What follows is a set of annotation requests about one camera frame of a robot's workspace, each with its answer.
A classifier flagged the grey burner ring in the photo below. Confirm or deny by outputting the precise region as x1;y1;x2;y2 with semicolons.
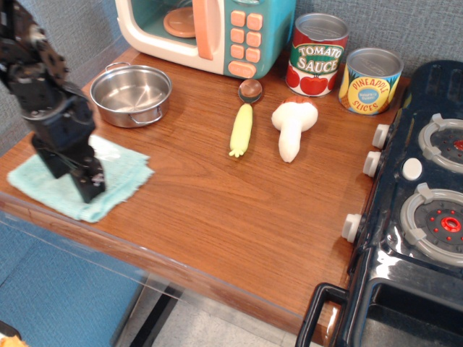
400;182;463;268
418;113;463;174

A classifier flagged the plush white mushroom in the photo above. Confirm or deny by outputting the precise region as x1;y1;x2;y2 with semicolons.
271;95;318;163

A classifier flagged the grey burner ring upper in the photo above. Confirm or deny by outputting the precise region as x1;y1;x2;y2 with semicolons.
418;113;463;174

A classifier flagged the grey burner ring lower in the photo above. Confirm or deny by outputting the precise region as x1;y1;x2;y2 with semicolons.
400;182;463;268

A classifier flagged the light blue cloth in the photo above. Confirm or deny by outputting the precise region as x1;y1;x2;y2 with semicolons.
7;135;154;223

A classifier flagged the pineapple slices can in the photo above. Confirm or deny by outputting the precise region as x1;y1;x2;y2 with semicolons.
339;48;404;115

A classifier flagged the spoon with yellow handle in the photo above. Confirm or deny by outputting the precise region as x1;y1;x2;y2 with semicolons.
229;79;263;158

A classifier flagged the stainless steel pot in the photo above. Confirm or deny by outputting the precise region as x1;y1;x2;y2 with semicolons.
90;62;173;129

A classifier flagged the white stove knob middle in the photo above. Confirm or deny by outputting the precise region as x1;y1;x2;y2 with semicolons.
362;151;381;178

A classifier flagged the metal table leg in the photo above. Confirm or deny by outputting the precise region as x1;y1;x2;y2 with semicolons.
113;273;184;346

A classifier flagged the toy microwave teal and cream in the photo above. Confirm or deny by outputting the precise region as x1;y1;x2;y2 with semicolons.
116;1;296;79

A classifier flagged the black toy stove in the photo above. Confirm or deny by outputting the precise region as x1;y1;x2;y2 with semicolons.
294;59;463;347

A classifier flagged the white stove knob lower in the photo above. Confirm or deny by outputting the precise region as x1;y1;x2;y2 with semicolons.
341;214;362;243

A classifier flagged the orange microwave plate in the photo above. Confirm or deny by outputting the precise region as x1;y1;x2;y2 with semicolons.
163;7;195;38

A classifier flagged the tomato sauce can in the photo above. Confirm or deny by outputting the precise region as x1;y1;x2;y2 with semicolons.
286;13;349;97

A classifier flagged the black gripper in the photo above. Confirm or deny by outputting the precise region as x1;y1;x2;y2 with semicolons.
21;97;106;203

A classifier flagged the white stove knob upper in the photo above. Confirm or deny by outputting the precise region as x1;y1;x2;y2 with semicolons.
372;124;390;150

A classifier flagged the black oven door handle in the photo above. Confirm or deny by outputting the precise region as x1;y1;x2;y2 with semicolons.
295;283;349;347

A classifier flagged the white stove knob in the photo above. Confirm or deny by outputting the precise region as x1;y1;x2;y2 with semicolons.
341;214;362;243
362;151;381;178
372;124;390;150

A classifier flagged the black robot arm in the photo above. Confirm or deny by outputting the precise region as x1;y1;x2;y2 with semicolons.
1;1;106;203

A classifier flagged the white round stove button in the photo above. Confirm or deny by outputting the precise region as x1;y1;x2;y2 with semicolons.
402;158;422;181

